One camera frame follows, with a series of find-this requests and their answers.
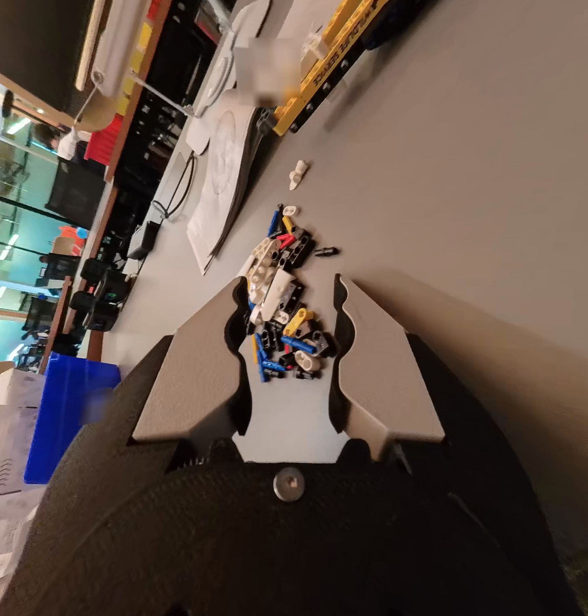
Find black power adapter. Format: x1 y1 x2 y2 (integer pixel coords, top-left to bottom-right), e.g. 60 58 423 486
128 221 161 261

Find red plastic bin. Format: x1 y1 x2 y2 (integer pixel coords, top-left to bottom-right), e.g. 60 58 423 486
84 119 125 165

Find yellow plastic bin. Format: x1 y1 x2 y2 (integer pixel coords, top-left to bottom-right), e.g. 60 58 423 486
117 72 142 116
130 21 154 68

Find black battery charger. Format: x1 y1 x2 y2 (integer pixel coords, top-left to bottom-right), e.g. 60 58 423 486
80 257 131 303
69 291 119 333

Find blue plastic bin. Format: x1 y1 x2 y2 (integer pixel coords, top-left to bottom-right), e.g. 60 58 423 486
24 351 122 484

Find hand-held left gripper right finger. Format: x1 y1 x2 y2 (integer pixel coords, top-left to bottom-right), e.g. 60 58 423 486
328 273 446 464

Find partly built lego model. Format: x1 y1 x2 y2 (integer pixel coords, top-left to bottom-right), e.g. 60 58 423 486
258 0 439 135

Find black braided cable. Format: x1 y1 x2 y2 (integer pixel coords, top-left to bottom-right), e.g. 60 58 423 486
152 151 198 220

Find white folding stand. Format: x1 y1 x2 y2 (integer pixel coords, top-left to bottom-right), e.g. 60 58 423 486
75 0 275 155

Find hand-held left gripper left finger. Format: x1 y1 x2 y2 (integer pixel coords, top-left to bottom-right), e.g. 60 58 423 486
132 276 254 450

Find heap of mixed lego pieces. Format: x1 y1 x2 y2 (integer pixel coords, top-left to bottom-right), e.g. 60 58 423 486
243 160 340 383

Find lego instruction booklet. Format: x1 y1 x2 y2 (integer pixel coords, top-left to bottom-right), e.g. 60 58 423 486
186 107 275 276

